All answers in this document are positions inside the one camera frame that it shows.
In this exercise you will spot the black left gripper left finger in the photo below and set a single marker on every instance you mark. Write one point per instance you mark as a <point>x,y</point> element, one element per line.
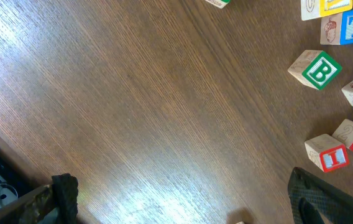
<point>65,188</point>

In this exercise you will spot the yellow block beside T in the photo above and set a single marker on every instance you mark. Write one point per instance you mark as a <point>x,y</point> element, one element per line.
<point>313,9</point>

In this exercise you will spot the green B block middle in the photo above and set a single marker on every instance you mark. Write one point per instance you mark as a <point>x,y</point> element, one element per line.
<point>315,69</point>

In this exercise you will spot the blue T block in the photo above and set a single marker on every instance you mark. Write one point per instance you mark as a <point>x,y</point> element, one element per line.
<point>337,29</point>

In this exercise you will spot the green J block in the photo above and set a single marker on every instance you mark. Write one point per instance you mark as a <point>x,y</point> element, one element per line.
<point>218,3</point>

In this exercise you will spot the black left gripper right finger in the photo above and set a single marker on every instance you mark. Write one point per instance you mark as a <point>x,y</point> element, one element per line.
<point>313,199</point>

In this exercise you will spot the red I block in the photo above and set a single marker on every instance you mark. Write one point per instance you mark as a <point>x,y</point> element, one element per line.
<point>327,153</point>

